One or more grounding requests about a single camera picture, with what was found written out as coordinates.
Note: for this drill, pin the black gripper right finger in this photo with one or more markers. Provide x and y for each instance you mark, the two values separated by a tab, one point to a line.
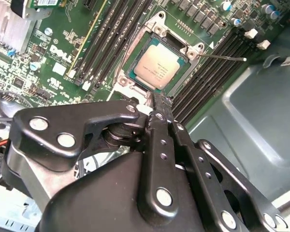
206	189

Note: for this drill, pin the silver topped CPU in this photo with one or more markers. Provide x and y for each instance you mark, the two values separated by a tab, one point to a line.
159	65

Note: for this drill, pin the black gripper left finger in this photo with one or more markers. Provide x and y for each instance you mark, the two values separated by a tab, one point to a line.
53	120

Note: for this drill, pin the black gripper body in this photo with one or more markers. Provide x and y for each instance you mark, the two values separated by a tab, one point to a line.
99	200

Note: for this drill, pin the metal socket cover frame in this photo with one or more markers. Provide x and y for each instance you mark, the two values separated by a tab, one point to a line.
137	91

